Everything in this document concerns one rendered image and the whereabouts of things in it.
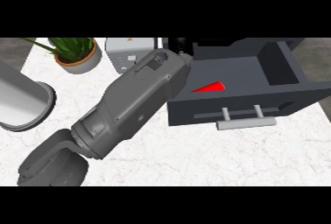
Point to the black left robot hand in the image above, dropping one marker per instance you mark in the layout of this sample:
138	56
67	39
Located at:
180	45

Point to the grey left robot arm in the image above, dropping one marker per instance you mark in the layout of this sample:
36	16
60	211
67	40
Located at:
128	102

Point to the red can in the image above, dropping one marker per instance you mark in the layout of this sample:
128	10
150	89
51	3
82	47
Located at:
211	87

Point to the dark grey open drawer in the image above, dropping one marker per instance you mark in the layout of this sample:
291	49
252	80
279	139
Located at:
240	70

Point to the dark grey drawer front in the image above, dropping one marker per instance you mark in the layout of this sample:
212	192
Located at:
245	105

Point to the light grey appliance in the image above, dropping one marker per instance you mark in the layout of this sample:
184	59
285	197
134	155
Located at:
127	52

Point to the potted green plant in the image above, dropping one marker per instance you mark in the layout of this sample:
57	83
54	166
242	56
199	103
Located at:
76	55

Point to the large grey cylinder container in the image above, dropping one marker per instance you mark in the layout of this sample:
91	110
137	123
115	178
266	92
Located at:
19	99

